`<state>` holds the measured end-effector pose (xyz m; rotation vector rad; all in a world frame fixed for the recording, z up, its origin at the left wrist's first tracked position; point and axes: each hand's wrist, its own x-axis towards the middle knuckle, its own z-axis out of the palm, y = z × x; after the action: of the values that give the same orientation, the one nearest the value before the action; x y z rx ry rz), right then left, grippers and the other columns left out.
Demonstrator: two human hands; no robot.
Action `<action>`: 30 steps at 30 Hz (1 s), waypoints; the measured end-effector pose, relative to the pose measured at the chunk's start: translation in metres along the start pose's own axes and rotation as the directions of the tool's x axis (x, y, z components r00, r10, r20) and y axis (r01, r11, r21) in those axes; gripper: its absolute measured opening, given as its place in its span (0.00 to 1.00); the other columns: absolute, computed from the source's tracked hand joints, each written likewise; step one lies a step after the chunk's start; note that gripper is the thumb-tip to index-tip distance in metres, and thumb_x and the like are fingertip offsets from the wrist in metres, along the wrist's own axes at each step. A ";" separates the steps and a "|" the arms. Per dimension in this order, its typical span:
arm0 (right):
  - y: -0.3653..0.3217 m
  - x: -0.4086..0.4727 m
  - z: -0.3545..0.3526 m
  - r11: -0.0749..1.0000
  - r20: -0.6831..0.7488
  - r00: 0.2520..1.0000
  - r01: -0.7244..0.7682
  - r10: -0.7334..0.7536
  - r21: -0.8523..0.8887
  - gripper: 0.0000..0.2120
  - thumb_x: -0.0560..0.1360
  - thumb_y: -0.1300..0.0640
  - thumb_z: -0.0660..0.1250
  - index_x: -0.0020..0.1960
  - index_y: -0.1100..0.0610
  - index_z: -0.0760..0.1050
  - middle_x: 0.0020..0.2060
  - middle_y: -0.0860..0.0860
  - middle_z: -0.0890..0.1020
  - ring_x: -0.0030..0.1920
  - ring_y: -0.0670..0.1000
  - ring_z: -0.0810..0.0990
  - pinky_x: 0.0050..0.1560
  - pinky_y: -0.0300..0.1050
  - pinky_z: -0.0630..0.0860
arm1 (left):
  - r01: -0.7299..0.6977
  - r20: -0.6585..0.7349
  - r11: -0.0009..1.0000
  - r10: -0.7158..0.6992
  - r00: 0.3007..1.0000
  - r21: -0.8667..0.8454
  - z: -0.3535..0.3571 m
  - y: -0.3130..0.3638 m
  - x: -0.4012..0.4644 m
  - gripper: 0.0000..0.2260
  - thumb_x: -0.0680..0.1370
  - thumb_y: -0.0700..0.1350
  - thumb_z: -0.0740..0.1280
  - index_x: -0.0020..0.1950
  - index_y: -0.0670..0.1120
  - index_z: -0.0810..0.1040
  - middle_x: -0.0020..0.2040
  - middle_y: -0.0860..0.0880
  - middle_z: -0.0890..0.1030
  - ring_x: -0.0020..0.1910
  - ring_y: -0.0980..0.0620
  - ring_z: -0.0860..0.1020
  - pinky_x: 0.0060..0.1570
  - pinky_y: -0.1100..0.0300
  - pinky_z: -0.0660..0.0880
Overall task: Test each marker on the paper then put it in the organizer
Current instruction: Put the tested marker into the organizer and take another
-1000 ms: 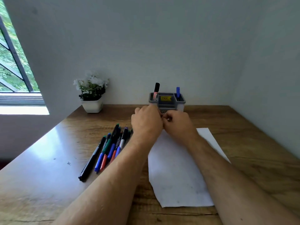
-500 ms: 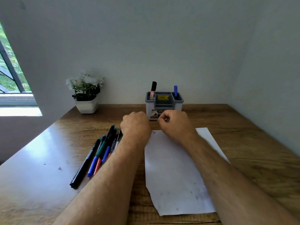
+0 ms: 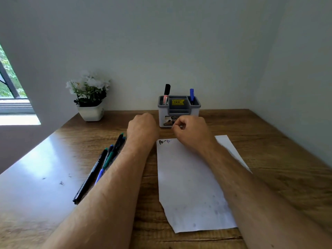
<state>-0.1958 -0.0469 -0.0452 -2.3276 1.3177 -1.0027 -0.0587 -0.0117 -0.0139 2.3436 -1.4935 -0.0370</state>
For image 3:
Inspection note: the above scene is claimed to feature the person's left hand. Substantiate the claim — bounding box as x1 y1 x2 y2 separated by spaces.
126 113 160 151

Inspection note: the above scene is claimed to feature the person's right hand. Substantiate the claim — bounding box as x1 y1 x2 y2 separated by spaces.
171 115 218 154

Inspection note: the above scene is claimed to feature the white barrel black cap marker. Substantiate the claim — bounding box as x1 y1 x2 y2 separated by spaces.
163 84 171 105

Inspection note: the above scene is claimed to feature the white paper sheet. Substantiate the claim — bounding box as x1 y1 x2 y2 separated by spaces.
156 135 252 234

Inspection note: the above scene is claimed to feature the black slim marker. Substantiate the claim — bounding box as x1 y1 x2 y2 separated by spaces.
73 148 108 205

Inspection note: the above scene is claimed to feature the person's right forearm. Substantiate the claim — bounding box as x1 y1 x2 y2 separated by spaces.
200 144 332 249

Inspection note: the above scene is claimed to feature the person's left forearm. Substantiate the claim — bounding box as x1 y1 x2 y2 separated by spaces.
43 141 154 249

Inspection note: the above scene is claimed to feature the grey white desk organizer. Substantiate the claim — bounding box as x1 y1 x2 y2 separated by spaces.
157 95 201 128

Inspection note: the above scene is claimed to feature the white potted flower plant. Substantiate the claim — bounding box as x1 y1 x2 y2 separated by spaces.
65 70 111 122

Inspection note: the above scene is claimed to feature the green foliage outside window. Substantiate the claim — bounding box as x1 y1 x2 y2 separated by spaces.
0 45 27 98

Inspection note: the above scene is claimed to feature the grey window frame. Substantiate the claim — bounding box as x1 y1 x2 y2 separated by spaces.
0 44 35 114

